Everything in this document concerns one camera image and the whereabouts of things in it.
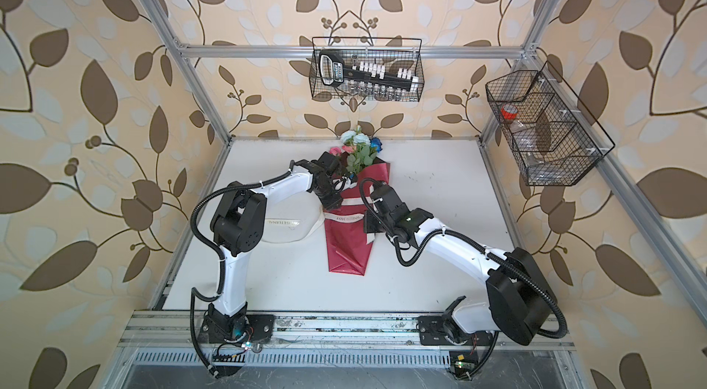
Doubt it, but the dark red wrapping paper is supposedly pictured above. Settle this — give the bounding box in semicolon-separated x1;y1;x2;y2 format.
323;185;375;276

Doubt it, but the cream ribbon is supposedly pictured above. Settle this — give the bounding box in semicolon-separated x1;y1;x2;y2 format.
263;192;365;244

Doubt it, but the light blue fake rose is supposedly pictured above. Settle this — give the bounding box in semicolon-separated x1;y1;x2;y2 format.
341;126;379;175

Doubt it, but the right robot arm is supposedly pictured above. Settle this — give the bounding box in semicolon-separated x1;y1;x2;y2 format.
357;177;568;381

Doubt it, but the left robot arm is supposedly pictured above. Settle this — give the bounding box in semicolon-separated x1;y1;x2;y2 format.
189;152;351;379

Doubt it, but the black tool in basket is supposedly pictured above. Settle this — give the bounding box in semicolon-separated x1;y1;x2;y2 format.
312;49;423;94

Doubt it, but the plastic bottle red cap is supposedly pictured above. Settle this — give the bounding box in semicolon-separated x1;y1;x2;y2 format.
501;104;552;163

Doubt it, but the back wire basket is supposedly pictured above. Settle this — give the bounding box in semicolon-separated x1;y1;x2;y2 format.
306;35;425;103

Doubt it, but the wire basket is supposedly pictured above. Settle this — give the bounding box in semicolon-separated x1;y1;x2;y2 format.
306;35;425;103
485;61;615;187

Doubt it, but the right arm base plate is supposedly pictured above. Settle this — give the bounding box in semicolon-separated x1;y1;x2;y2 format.
416;315;493;348

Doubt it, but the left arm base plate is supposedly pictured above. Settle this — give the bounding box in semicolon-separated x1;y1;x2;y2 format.
198;311;275;344

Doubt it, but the right wire basket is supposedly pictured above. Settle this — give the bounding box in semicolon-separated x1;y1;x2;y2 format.
485;61;615;187

